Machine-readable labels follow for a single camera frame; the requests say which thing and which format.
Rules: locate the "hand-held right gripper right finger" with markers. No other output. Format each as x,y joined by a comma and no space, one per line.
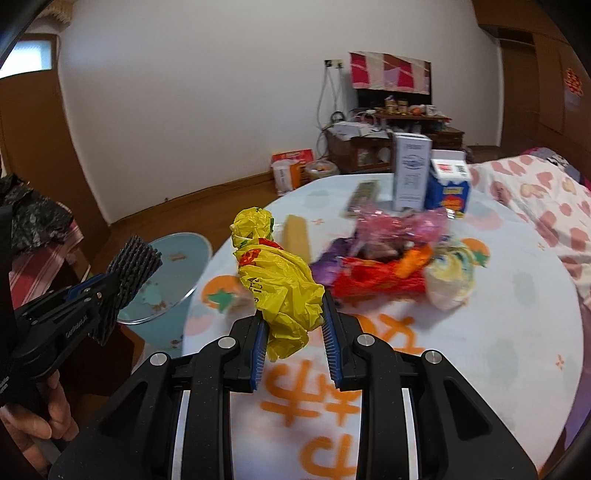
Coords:
331,350

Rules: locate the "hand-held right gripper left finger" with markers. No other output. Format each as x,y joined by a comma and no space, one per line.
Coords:
259,355

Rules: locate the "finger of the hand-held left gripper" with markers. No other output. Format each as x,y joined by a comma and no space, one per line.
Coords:
76,325
90,286

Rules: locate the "black foam net sleeve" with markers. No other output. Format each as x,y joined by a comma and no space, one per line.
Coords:
131,272

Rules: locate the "light blue waste bin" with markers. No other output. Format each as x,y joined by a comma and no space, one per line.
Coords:
175,277

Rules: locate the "person's left hand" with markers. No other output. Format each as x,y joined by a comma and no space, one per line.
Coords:
60,410

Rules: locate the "red striped cloth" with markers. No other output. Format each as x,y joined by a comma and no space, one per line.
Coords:
41,272

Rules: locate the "red wrapper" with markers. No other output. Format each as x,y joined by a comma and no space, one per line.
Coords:
374,281

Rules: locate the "purple wrapper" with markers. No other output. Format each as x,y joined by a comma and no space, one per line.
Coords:
330,265

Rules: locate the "black plastic bag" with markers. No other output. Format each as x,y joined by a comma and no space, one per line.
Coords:
32,212

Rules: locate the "beige biscuit pack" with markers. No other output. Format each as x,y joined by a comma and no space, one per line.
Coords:
298,237

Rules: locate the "orange wrapper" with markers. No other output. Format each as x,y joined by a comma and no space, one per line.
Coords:
413,261

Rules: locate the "white and yellow plastic bag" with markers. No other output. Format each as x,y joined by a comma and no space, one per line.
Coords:
450,277

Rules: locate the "fruit print tablecloth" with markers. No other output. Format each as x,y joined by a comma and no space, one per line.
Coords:
485,346

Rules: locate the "flat green snack packet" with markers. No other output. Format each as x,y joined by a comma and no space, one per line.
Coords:
360,198

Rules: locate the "tall white carton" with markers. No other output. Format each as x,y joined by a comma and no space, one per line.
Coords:
411,170

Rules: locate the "orange cardboard box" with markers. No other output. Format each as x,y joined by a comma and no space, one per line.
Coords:
295,157

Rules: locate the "dark wooden cabinet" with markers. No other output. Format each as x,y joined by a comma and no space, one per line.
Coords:
351,154

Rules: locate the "blue milk carton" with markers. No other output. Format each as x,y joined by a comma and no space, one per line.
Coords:
450,189

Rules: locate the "white flat boxes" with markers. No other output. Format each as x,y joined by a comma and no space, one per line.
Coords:
355,129

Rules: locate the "window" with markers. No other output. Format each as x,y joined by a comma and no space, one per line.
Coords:
32,55

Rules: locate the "pink bed sheet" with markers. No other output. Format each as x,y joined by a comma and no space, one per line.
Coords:
581,369

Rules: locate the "pink heart print blanket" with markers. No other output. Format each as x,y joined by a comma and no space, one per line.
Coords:
531,194

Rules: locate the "black television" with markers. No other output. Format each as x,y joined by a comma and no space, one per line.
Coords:
369,99

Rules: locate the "red and pink cover cloth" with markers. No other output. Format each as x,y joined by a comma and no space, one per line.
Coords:
388,71

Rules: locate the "brown wooden wardrobe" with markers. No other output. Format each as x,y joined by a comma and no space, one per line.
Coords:
545,83

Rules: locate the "red paper decoration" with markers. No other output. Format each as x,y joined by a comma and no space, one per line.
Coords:
573,82

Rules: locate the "wall socket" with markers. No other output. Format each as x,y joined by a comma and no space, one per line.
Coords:
334,63

